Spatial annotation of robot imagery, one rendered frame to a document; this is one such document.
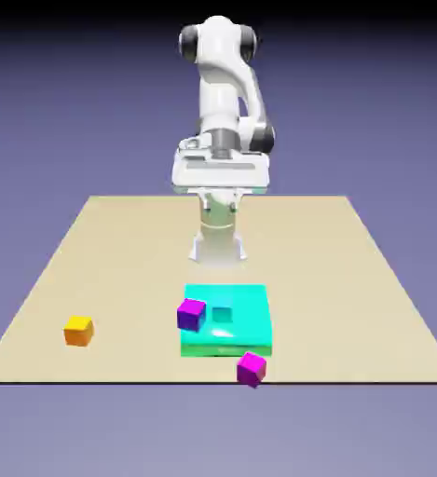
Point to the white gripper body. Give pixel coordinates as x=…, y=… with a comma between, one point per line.
x=221, y=175

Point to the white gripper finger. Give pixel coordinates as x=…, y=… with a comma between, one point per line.
x=233, y=201
x=205, y=201

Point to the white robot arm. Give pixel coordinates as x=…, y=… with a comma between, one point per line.
x=218, y=63

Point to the small cyan cube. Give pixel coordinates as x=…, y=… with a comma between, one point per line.
x=222, y=315

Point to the small purple cube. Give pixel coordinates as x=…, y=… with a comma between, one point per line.
x=190, y=315

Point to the small magenta cube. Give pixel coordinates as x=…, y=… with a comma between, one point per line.
x=251, y=369

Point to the small orange cube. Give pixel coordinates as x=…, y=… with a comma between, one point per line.
x=78, y=331

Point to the large cyan box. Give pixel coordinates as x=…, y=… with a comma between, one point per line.
x=240, y=313

